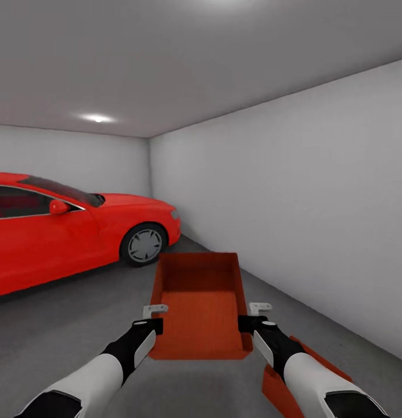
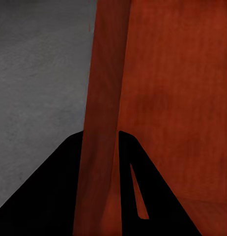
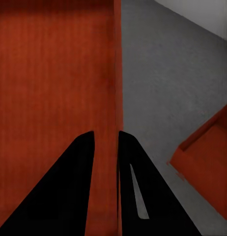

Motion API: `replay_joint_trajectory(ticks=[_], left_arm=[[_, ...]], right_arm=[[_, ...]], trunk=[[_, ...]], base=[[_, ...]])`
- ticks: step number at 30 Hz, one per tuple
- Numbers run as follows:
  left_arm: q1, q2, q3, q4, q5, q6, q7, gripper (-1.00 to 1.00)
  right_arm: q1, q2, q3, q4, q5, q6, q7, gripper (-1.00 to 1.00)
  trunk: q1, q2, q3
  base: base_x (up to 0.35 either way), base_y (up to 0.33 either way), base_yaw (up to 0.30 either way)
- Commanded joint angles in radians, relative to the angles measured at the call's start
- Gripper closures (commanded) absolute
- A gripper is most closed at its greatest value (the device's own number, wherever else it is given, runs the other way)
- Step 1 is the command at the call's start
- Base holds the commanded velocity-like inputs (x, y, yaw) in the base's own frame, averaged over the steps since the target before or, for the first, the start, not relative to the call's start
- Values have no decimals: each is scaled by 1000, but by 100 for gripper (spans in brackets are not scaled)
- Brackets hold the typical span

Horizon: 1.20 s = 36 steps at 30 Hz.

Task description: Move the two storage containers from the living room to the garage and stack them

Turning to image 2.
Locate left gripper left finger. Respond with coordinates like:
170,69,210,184
0,131,83,236

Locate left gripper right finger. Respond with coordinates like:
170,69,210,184
118,131,202,236

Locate storage box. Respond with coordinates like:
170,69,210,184
72,0,227,236

